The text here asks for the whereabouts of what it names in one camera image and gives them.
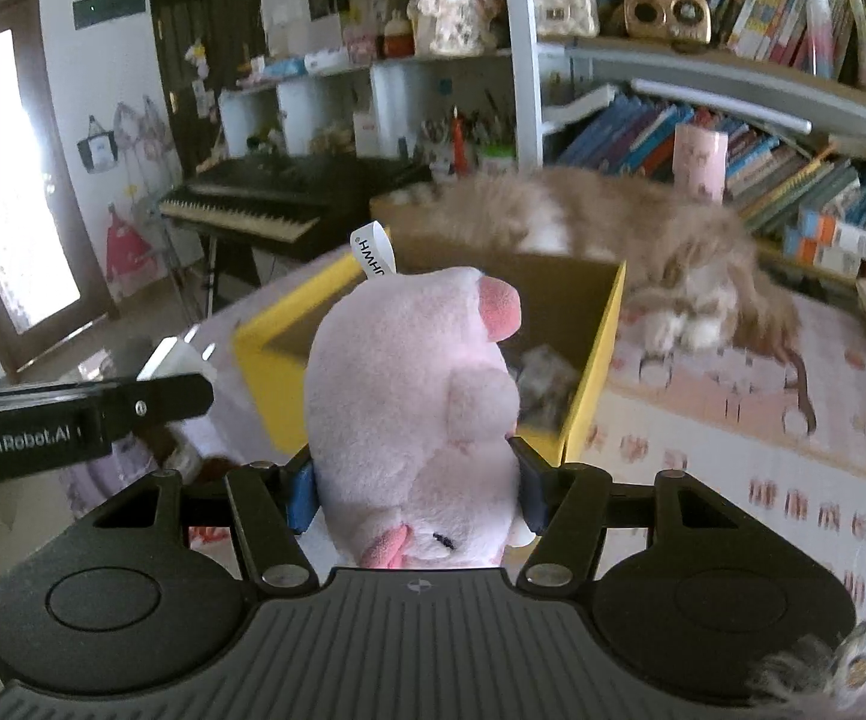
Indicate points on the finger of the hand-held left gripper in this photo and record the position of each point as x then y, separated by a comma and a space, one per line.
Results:
163, 401

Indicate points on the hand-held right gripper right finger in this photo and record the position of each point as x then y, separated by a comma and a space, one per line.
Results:
534, 487

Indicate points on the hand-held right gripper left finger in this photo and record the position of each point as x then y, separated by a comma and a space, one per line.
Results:
299, 499

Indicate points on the yellow cardboard box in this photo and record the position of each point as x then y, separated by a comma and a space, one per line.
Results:
590, 390

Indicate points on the pink plush pig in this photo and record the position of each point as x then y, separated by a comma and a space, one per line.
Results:
403, 405

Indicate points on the desktop with pink checked cloth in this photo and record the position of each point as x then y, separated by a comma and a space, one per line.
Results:
245, 420

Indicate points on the black keyboard stand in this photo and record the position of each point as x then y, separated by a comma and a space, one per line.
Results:
227, 270

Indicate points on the printed desk mat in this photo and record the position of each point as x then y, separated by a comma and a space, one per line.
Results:
740, 450

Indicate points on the black keyboard piano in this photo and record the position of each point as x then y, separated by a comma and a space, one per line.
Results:
275, 187

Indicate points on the fluffy ginger cat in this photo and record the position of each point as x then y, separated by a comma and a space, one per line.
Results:
628, 225

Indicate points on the brown framed glass door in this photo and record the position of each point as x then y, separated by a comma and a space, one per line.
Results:
28, 127

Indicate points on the red bottle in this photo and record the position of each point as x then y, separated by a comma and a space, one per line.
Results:
458, 142

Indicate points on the orange white box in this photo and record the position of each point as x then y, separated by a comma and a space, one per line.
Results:
815, 259
841, 234

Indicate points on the leaning row of blue books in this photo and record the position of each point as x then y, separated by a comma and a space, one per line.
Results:
628, 135

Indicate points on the pink cylinder cup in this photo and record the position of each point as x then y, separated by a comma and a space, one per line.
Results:
700, 161

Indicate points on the dark door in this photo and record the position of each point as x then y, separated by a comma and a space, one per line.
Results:
204, 30

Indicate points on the white low shelf unit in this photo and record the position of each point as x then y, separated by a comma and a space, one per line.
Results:
395, 90

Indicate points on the large white wooden bookshelf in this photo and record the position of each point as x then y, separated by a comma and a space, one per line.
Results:
527, 90

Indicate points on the red round jar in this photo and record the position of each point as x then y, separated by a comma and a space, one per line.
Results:
398, 37

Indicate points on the white doll figurine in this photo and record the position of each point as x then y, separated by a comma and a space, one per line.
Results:
452, 11

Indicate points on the wooden retro speaker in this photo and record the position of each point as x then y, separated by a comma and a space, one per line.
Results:
665, 19

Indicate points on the long row of colourful books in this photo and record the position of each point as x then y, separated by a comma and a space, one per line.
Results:
763, 7

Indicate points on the pink dress wall decoration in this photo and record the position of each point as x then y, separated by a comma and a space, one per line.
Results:
127, 251

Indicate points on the dark green wall sign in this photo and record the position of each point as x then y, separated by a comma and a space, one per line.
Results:
109, 7

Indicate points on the black picture frame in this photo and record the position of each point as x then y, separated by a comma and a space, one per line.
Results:
328, 0

